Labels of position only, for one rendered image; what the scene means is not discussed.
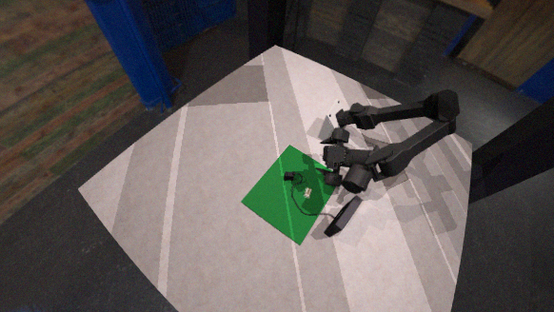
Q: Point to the green circuit board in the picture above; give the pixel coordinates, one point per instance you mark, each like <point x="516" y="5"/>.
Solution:
<point x="271" y="197"/>

